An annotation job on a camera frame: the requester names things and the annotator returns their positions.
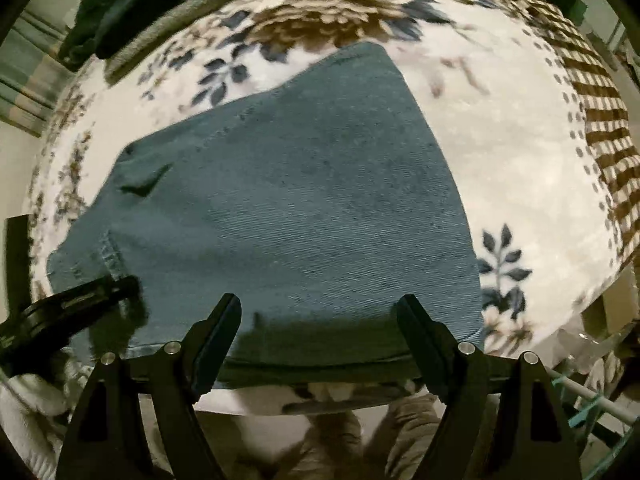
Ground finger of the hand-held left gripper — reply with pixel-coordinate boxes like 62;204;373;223
0;276;141;361
6;215;35;313

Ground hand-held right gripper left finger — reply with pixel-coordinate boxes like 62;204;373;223
55;293;242;480

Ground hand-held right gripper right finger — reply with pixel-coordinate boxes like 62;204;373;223
396;294;583;480

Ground blue denim pants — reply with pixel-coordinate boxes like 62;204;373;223
47;42;486;391

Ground person's left forearm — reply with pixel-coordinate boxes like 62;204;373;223
0;370;68;466

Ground striped curtain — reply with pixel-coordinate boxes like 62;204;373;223
0;10;76;136

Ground floral blanket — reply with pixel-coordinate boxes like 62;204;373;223
22;0;626;416

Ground teal storage rack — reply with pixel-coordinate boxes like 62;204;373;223
545;360;631;461

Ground brown checkered blanket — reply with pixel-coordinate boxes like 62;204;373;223
450;0;640;271

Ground folded grey cloth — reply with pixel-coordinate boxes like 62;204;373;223
102;0;271;78

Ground folded dark jeans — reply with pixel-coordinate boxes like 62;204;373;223
57;0;251;61

